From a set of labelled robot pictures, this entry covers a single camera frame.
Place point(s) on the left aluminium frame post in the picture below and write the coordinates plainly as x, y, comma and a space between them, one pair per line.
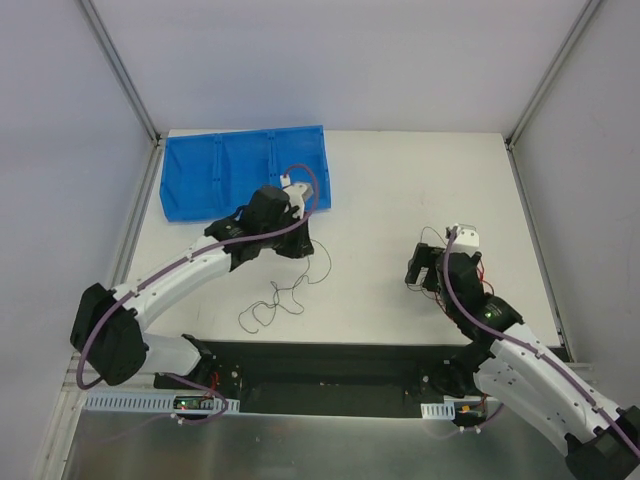
118, 68

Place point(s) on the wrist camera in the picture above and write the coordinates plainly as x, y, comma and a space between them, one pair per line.
298, 193
463, 238

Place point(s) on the right white cable duct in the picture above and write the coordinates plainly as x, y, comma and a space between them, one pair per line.
438, 411

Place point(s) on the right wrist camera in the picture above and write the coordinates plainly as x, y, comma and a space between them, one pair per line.
463, 238

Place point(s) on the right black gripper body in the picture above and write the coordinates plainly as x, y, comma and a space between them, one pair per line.
423, 265

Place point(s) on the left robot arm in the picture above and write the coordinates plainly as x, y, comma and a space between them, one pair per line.
110, 330

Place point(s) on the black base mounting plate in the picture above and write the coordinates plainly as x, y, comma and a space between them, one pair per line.
355, 380

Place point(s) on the blue plastic divided bin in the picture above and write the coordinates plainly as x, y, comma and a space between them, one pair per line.
206, 176

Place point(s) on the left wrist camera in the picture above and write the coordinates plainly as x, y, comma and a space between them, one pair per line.
298, 193

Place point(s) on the right aluminium frame post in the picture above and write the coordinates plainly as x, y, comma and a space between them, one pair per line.
586, 16

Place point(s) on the white cable duct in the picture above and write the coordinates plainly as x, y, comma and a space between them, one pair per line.
164, 403
438, 411

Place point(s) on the aluminium frame post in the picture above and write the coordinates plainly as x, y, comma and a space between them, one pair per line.
118, 68
586, 16

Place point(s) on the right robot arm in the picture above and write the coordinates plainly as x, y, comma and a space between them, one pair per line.
506, 361

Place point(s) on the left white cable duct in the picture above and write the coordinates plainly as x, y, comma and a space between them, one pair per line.
164, 403

